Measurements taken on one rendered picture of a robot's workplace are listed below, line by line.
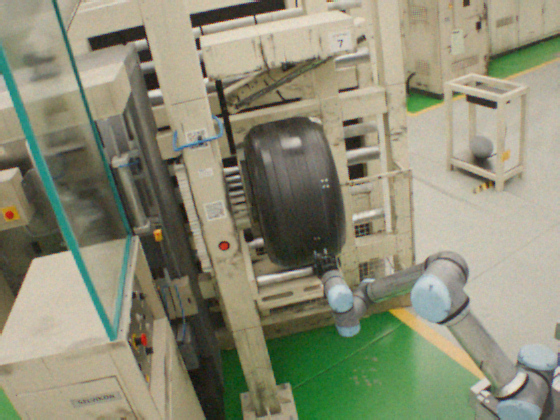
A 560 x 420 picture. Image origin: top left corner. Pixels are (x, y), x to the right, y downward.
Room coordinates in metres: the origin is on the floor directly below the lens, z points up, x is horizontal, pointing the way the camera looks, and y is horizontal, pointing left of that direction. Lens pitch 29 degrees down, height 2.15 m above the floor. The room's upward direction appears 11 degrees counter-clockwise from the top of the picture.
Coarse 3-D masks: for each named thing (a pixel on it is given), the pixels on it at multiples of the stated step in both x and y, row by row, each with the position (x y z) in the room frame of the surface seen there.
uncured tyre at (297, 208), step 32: (256, 128) 1.89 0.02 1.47; (288, 128) 1.82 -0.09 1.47; (320, 128) 1.85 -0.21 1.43; (256, 160) 1.72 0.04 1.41; (288, 160) 1.68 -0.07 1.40; (320, 160) 1.68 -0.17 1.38; (256, 192) 1.66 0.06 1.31; (288, 192) 1.61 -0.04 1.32; (320, 192) 1.61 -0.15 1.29; (288, 224) 1.58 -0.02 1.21; (320, 224) 1.59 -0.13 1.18; (288, 256) 1.60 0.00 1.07
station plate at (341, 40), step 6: (342, 30) 2.07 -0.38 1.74; (348, 30) 2.07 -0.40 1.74; (330, 36) 2.06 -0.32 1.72; (336, 36) 2.07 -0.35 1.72; (342, 36) 2.07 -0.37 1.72; (348, 36) 2.07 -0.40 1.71; (330, 42) 2.06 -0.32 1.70; (336, 42) 2.07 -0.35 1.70; (342, 42) 2.07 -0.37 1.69; (348, 42) 2.07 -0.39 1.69; (330, 48) 2.06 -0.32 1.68; (336, 48) 2.07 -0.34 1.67; (342, 48) 2.07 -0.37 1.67; (348, 48) 2.07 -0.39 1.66
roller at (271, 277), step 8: (312, 264) 1.73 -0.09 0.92; (272, 272) 1.73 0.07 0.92; (280, 272) 1.72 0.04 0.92; (288, 272) 1.71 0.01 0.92; (296, 272) 1.71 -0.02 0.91; (304, 272) 1.71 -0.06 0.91; (312, 272) 1.71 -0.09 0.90; (264, 280) 1.70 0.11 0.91; (272, 280) 1.70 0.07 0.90; (280, 280) 1.70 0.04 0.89
